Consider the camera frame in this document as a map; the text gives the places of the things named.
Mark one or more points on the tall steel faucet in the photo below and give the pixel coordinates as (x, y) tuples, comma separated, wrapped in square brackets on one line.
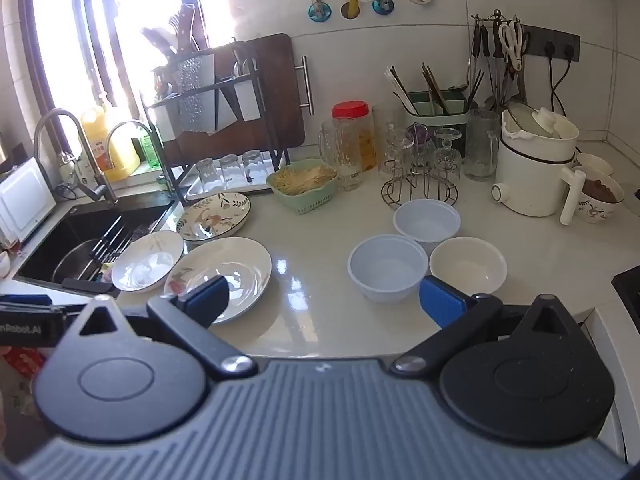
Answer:
[(102, 190)]

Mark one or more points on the sink drain rack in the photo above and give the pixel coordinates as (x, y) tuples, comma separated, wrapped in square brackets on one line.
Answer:
[(85, 285)]

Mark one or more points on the white cutlery holder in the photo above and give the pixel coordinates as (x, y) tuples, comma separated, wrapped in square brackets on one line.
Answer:
[(164, 122), (247, 102)]

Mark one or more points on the small white dark-rimmed plate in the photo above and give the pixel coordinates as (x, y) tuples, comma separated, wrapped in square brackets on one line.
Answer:
[(145, 262)]

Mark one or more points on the clear drinking glass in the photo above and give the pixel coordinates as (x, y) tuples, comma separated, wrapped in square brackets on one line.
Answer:
[(254, 166), (229, 169), (206, 172)]

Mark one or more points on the white board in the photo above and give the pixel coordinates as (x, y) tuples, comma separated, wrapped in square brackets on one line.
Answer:
[(25, 200)]

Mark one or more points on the green bottle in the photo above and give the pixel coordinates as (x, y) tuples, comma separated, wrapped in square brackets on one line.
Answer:
[(149, 150)]

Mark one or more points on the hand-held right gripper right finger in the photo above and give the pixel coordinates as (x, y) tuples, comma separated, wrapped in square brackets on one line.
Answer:
[(442, 302)]

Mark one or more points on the tall clear glass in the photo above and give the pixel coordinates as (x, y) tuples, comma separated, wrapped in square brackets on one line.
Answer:
[(389, 130)]

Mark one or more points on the dried noodles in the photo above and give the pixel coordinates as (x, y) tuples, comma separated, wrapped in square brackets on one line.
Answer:
[(305, 177)]

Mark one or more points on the glass pitcher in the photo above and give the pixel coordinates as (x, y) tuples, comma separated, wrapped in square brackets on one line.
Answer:
[(480, 150)]

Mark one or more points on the black dish rack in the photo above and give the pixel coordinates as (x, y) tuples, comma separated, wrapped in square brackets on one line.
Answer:
[(258, 110)]

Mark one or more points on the white ceramic bowl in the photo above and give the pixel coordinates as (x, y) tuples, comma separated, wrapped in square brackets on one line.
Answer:
[(467, 265)]

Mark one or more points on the clear textured knife holder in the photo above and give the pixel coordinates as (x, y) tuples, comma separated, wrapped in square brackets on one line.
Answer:
[(192, 90)]

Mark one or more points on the yellow detergent bottle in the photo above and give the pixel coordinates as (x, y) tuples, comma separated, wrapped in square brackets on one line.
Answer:
[(110, 155)]

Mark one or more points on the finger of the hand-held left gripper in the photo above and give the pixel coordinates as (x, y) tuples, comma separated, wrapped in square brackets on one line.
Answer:
[(25, 300)]

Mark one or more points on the white drip tray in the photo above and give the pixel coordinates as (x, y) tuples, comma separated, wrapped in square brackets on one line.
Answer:
[(210, 191)]

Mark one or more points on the translucent white plastic bowl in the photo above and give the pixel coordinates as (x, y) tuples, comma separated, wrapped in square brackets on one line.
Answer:
[(387, 270), (425, 222)]

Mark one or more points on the window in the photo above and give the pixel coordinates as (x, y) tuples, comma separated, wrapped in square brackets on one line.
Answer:
[(60, 35)]

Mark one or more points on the hanging utensil rack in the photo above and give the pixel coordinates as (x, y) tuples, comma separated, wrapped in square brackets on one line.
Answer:
[(498, 40)]

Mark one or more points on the steel pot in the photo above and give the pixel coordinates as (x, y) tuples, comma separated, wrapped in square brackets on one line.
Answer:
[(70, 265)]

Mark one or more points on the small white bowl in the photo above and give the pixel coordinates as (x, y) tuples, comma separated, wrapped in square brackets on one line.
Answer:
[(595, 162)]

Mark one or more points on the large white plate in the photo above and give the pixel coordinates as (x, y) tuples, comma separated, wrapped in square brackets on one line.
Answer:
[(240, 260)]

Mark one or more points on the dark wooden cutting board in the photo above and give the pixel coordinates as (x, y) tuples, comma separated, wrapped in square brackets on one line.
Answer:
[(272, 90)]

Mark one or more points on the red-lidded glass jar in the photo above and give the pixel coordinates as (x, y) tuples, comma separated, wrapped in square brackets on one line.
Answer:
[(350, 110)]

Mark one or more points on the bundle of chopsticks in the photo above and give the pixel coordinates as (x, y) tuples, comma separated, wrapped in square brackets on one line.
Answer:
[(430, 85)]

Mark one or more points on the stemmed glass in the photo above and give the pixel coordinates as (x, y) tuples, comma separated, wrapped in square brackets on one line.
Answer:
[(446, 152), (399, 150)]

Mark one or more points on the black wall power strip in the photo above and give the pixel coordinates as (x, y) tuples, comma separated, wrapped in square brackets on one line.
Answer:
[(540, 42)]

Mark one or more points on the small steel faucet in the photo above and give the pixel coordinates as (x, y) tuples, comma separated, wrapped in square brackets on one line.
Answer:
[(165, 180)]

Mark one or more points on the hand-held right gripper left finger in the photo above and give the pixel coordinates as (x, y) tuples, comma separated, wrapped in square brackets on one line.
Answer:
[(207, 297)]

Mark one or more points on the floral patterned plate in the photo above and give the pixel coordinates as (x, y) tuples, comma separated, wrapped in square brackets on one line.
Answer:
[(210, 217)]

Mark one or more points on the black sink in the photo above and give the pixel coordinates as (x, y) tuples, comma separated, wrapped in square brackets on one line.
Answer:
[(45, 240)]

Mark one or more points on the green utensil holder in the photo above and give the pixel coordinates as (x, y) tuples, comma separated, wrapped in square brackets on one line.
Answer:
[(445, 116)]

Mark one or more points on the white electric cooking pot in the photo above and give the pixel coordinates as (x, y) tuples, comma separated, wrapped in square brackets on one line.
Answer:
[(530, 180)]

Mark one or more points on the glass mug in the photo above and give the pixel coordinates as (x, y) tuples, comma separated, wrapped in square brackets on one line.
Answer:
[(347, 160)]

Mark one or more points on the green plastic basket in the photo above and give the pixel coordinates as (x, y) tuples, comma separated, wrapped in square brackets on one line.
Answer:
[(300, 201)]

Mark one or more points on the floral ceramic bowl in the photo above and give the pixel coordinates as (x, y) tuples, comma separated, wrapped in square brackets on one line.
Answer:
[(595, 210)]

